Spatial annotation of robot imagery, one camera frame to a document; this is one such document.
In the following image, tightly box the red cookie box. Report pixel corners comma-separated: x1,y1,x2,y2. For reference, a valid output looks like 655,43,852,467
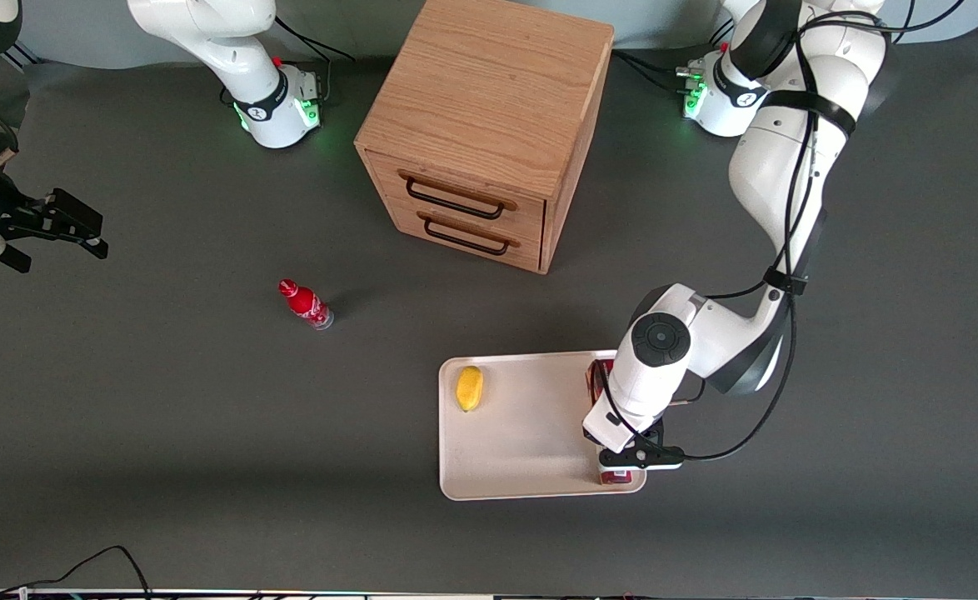
586,358,633,487

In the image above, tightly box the cream plastic tray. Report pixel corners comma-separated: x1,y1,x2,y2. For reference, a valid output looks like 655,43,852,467
437,350,649,502

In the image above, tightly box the yellow lemon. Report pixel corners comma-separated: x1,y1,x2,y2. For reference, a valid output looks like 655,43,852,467
455,365,485,413

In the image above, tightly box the red cola bottle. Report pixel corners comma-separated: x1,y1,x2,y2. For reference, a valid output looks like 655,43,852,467
278,278,335,332

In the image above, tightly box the wooden drawer cabinet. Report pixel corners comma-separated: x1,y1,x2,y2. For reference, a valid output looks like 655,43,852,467
354,0,616,276

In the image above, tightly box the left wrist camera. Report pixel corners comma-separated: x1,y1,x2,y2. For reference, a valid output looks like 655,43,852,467
622,444,687,473

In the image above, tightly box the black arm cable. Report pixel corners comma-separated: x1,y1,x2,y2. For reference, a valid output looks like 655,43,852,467
679,15,841,464

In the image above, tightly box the black cable strap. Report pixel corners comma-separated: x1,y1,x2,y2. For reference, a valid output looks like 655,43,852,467
762,265,808,296
762,88,858,137

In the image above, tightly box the black drawer handle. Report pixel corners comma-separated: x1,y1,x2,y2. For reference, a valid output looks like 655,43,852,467
416,211,521,258
397,169,518,222

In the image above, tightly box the black base cable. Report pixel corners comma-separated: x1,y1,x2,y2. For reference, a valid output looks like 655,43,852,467
612,48,706,94
275,15,357,106

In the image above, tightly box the black looped table cable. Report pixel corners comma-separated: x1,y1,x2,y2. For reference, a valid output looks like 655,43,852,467
2,545,153,600

